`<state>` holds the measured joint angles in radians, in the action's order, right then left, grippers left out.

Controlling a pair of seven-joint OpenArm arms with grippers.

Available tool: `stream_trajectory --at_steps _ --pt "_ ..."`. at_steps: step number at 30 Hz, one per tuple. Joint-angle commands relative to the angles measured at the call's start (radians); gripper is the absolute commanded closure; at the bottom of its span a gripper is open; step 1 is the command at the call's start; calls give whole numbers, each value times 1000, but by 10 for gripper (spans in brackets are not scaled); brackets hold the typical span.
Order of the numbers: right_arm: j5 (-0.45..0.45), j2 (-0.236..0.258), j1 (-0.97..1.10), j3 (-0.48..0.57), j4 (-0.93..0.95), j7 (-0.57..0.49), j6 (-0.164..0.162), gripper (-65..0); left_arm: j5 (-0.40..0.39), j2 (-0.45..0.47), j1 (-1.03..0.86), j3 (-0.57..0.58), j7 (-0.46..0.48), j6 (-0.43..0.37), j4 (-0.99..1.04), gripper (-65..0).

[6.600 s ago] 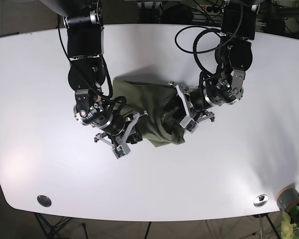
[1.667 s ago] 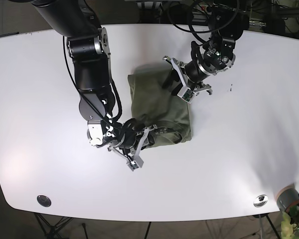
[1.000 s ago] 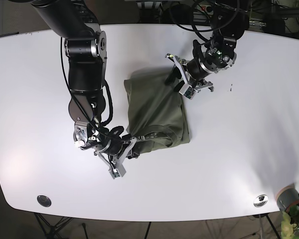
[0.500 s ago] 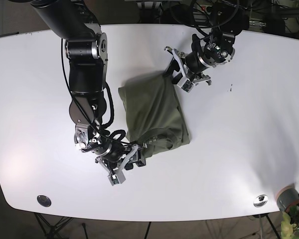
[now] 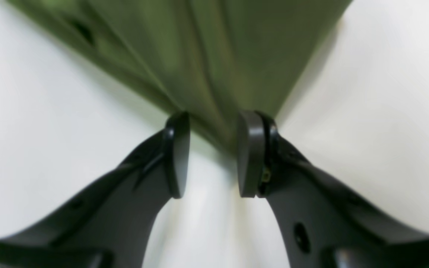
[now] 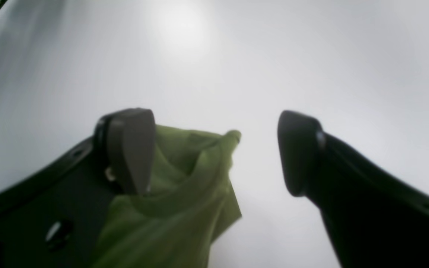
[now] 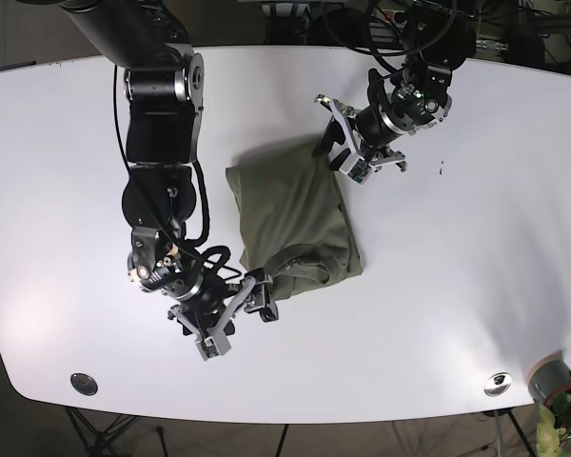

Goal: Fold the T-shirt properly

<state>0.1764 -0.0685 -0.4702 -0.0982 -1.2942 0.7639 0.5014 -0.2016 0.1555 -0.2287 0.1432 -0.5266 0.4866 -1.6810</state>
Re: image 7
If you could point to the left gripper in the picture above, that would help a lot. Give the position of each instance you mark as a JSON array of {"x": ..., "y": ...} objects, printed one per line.
[{"x": 366, "y": 132}]

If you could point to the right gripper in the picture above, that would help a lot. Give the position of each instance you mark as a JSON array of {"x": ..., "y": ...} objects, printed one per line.
[{"x": 210, "y": 306}]

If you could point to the olive green T-shirt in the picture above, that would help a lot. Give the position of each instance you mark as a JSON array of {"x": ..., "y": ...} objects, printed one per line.
[{"x": 293, "y": 221}]

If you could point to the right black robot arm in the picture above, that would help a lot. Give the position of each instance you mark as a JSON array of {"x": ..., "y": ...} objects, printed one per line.
[{"x": 162, "y": 77}]

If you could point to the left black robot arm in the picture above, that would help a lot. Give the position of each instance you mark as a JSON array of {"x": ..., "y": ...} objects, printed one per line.
[{"x": 412, "y": 95}]

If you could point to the left silver table grommet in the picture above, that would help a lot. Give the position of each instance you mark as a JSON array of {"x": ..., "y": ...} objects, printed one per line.
[{"x": 83, "y": 383}]

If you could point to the silver table grommet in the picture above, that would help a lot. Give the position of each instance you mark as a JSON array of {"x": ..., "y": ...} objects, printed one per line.
[
  {"x": 83, "y": 383},
  {"x": 497, "y": 384}
]

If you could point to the right silver table grommet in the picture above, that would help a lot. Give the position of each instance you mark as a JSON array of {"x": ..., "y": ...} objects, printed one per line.
[{"x": 497, "y": 384}]

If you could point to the grey plant pot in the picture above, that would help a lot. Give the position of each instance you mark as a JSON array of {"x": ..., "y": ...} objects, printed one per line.
[{"x": 550, "y": 377}]

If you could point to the green potted plant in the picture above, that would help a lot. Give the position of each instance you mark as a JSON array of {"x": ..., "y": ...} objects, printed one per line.
[{"x": 553, "y": 432}]

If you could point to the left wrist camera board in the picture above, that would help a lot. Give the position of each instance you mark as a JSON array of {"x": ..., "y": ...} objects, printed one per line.
[{"x": 356, "y": 169}]

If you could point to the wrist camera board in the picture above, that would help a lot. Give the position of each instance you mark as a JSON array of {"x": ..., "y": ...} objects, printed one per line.
[
  {"x": 356, "y": 169},
  {"x": 213, "y": 345}
]

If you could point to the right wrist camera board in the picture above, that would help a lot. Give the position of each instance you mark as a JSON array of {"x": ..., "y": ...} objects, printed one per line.
[{"x": 213, "y": 345}]

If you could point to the black table leg frame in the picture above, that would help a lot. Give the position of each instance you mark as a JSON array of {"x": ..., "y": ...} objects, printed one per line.
[{"x": 99, "y": 442}]

